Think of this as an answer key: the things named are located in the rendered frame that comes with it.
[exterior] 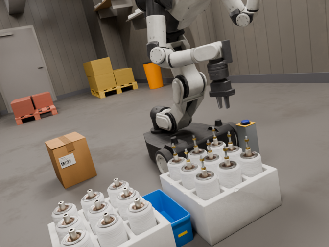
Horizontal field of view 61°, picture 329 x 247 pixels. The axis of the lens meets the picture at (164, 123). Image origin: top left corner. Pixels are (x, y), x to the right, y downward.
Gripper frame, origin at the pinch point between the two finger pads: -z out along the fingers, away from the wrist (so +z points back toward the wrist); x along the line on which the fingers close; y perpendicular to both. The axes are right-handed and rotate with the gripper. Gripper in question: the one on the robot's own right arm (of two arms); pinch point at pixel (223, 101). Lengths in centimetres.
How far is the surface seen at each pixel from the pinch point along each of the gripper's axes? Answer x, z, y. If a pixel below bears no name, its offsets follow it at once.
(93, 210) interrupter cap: -22, -23, -64
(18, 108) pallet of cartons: -494, -21, 66
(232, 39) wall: -160, 17, 286
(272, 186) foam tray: 19.6, -37.6, -3.0
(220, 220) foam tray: 10, -39, -30
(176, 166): -15.8, -24.2, -21.9
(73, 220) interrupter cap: -23, -23, -72
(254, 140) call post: 2.3, -26.4, 18.8
